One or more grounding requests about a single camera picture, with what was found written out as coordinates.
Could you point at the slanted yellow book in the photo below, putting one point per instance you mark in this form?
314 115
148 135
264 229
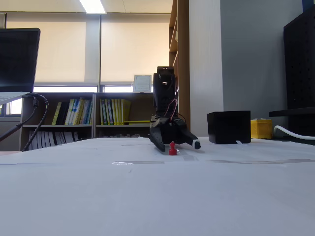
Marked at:
57 113

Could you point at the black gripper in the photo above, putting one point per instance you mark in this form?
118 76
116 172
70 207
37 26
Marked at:
170 131

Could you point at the ceiling light panel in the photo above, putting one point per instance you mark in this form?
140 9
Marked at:
92 6

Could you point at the low wooden bookshelf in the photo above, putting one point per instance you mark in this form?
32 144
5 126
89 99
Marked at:
110 127
59 127

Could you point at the yellow white book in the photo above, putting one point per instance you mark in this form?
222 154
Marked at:
70 110

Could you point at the black metal shelf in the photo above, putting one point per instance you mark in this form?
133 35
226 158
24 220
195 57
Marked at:
292 111

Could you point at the framed white notice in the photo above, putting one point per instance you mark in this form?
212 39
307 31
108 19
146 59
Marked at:
142 83

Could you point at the beige roller blind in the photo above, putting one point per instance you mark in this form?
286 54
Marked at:
59 51
135 51

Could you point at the black pegboard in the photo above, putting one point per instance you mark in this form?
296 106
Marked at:
300 61

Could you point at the black laptop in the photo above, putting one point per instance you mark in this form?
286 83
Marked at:
17 61

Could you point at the tall wooden bookshelf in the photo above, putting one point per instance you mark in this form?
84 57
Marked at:
183 61

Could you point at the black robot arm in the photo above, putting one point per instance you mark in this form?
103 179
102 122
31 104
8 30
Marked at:
165 93

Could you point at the red plastic pawn piece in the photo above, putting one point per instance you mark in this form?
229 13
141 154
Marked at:
173 150

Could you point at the white black binder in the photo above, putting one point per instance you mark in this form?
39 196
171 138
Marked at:
37 140
67 137
50 139

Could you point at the black open box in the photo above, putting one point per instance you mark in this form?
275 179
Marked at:
229 126

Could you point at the thin flat yellow book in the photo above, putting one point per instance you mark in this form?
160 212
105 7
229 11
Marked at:
137 121

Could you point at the blue green book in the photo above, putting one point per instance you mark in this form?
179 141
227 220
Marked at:
89 113

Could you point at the yellow cardboard box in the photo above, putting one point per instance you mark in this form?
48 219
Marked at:
261 129

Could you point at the blue white book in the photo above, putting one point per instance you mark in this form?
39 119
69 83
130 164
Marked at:
77 113

